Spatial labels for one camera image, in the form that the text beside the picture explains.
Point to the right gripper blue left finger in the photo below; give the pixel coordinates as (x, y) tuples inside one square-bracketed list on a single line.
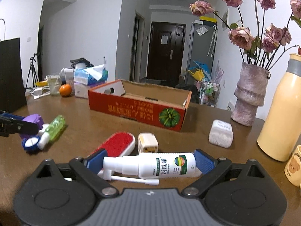
[(93, 163)]

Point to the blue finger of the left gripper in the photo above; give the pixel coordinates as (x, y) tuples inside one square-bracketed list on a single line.
[(9, 115)]

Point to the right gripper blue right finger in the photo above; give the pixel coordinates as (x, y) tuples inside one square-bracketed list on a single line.
[(212, 166)]

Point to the purple gear-shaped lid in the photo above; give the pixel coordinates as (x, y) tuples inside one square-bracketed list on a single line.
[(33, 124)]

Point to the blue gear-shaped lid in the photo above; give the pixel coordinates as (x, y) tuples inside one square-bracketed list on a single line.
[(31, 144)]

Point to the red white lint brush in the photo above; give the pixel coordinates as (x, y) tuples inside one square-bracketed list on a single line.
[(117, 145)]

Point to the green spray bottle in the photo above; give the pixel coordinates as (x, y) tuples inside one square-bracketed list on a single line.
[(52, 131)]

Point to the white throat spray bottle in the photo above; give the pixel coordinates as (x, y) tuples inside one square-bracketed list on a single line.
[(148, 168)]

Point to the cream cube charger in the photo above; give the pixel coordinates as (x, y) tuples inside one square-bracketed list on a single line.
[(147, 143)]

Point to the black paper bag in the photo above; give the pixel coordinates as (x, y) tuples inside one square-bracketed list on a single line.
[(12, 86)]

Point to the white bottle cap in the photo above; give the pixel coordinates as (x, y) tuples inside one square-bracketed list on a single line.
[(44, 127)]

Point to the white cotton swab box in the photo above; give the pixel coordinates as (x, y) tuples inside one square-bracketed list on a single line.
[(221, 134)]

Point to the glass cup with straw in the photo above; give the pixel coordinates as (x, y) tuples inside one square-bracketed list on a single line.
[(54, 83)]

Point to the orange fruit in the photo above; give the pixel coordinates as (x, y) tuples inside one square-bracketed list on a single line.
[(65, 90)]

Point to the clear plastic food container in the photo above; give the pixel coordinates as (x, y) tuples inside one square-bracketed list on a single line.
[(66, 76)]

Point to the red cardboard box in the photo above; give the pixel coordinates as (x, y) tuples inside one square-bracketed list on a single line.
[(152, 104)]

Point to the purple white tissue pack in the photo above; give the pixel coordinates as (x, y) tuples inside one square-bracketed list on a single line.
[(81, 90)]

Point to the yellow thermos jug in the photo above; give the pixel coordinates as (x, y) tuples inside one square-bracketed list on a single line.
[(281, 129)]

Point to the black device on container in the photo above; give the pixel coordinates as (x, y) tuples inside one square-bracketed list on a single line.
[(80, 63)]

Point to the blue tissue pack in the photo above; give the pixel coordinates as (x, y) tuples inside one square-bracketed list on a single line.
[(92, 75)]

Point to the yellow bear mug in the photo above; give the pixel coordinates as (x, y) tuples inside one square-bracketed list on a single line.
[(292, 169)]

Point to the yellow blue bags pile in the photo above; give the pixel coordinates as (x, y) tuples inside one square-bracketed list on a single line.
[(200, 71)]

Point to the pink ceramic vase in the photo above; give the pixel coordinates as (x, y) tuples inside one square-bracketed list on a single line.
[(250, 93)]

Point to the white umbrella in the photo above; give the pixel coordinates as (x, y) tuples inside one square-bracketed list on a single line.
[(212, 43)]

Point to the grey refrigerator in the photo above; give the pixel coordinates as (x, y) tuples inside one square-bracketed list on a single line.
[(200, 39)]

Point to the dried pink roses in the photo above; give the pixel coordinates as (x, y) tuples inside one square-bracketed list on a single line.
[(258, 40)]

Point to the dark entrance door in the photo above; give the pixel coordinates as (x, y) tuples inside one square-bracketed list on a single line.
[(165, 54)]

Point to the yellow box on refrigerator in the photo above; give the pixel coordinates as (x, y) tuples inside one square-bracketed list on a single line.
[(208, 20)]

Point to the white charger with cable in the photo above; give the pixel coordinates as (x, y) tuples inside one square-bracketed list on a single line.
[(39, 92)]

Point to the camera tripod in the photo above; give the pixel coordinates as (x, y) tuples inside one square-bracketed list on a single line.
[(32, 73)]

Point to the wire rack with bottles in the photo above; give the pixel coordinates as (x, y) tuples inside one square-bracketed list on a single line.
[(209, 93)]

